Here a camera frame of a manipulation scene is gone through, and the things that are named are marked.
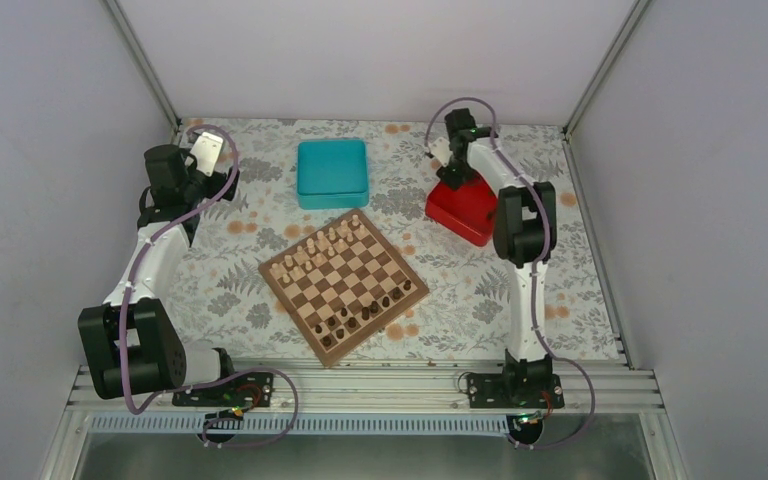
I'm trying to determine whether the red plastic tray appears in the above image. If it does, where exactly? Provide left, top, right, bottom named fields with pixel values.
left=425, top=176, right=497, bottom=247

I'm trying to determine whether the wooden chess board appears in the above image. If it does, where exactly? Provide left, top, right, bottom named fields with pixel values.
left=259, top=209, right=429, bottom=368

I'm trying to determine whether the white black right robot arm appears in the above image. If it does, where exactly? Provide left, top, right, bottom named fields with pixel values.
left=426, top=108, right=557, bottom=407

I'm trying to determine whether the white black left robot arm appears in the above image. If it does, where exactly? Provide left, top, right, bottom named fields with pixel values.
left=77, top=125, right=239, bottom=405

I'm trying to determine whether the floral patterned table mat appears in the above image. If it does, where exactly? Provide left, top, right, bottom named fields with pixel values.
left=165, top=119, right=619, bottom=361

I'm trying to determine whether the teal plastic box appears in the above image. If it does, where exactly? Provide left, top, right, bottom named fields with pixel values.
left=296, top=139, right=370, bottom=210

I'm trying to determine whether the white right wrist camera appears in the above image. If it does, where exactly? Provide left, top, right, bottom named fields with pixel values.
left=426, top=138, right=451, bottom=170

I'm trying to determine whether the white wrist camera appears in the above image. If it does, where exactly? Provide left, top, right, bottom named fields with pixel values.
left=190, top=132, right=224, bottom=177
left=426, top=138, right=451, bottom=170

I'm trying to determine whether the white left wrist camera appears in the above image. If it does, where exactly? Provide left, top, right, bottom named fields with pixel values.
left=190, top=132, right=224, bottom=177

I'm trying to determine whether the left aluminium corner post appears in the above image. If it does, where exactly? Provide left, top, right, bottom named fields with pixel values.
left=101, top=0, right=181, bottom=131

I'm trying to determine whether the aluminium corner post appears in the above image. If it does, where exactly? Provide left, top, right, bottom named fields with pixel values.
left=101, top=0, right=181, bottom=131
left=562, top=0, right=652, bottom=141

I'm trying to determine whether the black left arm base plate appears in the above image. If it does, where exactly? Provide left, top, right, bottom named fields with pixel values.
left=172, top=372, right=274, bottom=409

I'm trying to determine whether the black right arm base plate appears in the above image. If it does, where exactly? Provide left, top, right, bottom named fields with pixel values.
left=465, top=372, right=565, bottom=409

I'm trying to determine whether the right aluminium corner post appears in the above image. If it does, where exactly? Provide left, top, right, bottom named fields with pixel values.
left=562, top=0, right=652, bottom=141

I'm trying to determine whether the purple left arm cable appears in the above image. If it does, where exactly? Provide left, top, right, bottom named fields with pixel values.
left=114, top=124, right=300, bottom=450

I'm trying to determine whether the aluminium front rail frame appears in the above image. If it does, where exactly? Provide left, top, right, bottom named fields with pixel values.
left=65, top=362, right=665, bottom=416

